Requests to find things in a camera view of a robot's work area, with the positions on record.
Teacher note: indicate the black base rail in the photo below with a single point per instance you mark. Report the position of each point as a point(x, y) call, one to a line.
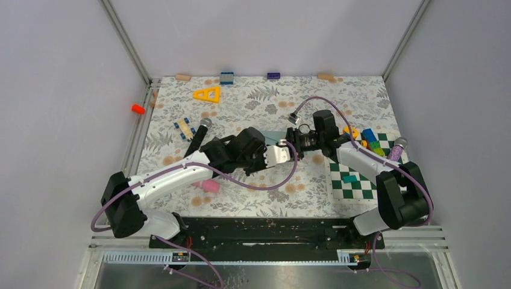
point(272, 239)

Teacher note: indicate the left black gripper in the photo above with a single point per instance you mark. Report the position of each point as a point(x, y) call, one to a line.
point(263, 165)

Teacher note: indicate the dark purple lego brick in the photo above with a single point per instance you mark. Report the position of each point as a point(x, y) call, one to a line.
point(273, 75)

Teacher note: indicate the orange red cap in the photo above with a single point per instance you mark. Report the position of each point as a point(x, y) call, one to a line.
point(138, 109)

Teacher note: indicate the yellow triangle toy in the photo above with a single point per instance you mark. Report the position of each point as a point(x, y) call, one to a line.
point(211, 94)

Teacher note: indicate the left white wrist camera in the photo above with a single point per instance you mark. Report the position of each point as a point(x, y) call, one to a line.
point(280, 153)

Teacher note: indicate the wooden cylinder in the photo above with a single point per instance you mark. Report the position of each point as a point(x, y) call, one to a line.
point(181, 77)
point(327, 77)

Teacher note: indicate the rainbow lego brick stack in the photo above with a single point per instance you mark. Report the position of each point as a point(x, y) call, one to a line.
point(373, 143)

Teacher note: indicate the black glitter microphone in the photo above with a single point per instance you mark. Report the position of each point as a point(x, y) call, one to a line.
point(204, 125)

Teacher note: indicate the teal small block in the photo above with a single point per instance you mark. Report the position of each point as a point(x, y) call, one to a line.
point(349, 179)

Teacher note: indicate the floral table mat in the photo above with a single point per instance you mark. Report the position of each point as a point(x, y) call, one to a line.
point(287, 190)

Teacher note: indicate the light blue envelope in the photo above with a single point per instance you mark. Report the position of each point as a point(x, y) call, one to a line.
point(273, 138)

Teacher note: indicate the wooden toy car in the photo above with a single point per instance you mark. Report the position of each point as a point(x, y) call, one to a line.
point(187, 132)

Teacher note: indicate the left wooden cylinder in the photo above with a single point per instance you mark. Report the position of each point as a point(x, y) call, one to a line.
point(181, 77)

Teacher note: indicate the blue lego brick stack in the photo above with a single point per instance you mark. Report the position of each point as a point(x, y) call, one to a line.
point(226, 78)

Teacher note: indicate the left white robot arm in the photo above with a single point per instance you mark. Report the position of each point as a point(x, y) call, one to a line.
point(126, 200)

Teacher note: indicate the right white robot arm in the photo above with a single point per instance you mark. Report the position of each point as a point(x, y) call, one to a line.
point(402, 197)

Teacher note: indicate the right wooden cylinder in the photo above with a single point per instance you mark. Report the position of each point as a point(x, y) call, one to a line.
point(327, 77)

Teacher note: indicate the green white chessboard mat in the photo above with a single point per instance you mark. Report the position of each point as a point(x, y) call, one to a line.
point(362, 192)

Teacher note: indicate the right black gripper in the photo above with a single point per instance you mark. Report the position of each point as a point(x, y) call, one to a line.
point(293, 136)

